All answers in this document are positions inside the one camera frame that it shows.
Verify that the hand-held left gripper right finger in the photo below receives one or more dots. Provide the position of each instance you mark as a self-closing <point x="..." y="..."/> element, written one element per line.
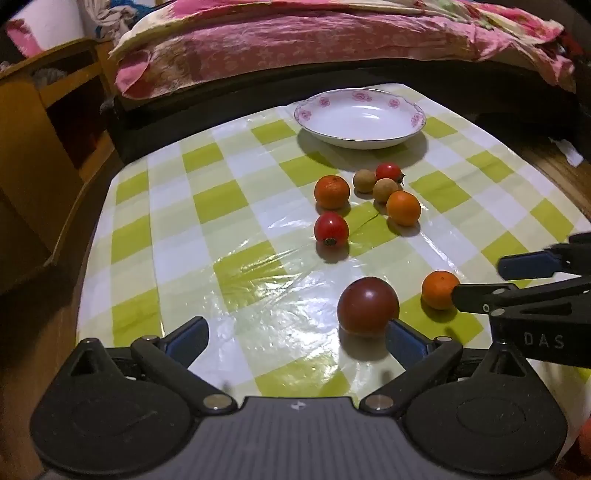
<point x="405" y="344"/>

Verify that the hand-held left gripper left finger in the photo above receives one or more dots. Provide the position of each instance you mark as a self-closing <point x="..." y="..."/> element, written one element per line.
<point x="190" y="336"/>

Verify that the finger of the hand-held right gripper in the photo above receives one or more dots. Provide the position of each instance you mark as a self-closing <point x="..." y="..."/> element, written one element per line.
<point x="528" y="265"/>
<point x="480" y="297"/>

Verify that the orange mandarin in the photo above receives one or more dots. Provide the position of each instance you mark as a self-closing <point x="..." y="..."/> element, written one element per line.
<point x="437" y="288"/>
<point x="331" y="191"/>
<point x="403" y="208"/>

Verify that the brown longan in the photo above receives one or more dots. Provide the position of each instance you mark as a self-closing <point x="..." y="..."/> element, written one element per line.
<point x="384" y="190"/>
<point x="363" y="180"/>

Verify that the small red tomato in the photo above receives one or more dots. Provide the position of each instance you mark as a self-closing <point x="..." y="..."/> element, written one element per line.
<point x="388" y="172"/>

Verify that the white plate with pink flowers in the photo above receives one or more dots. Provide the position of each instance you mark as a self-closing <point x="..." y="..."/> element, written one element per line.
<point x="360" y="117"/>

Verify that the green white checked tablecloth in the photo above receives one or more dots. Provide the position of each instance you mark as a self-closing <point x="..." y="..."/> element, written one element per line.
<point x="258" y="277"/>

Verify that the white paper scrap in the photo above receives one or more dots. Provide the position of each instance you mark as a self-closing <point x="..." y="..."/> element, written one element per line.
<point x="567" y="150"/>

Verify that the bed with pink quilt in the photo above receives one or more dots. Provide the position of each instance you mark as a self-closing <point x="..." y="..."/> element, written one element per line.
<point x="194" y="115"/>

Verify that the wooden cabinet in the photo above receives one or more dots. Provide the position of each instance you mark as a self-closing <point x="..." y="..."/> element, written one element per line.
<point x="41" y="152"/>

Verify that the floral pink quilt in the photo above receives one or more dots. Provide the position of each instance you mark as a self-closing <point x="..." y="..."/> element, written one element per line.
<point x="415" y="11"/>

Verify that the pink patterned bedsheet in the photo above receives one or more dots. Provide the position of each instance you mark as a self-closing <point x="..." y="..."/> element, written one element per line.
<point x="286" y="50"/>

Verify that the beige tied curtain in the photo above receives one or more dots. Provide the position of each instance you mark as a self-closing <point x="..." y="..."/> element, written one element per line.
<point x="108" y="16"/>

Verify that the blue cloth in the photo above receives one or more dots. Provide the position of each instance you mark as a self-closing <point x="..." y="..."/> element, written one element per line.
<point x="121" y="4"/>

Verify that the pink cloth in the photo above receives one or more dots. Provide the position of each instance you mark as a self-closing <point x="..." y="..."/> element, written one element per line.
<point x="23" y="39"/>

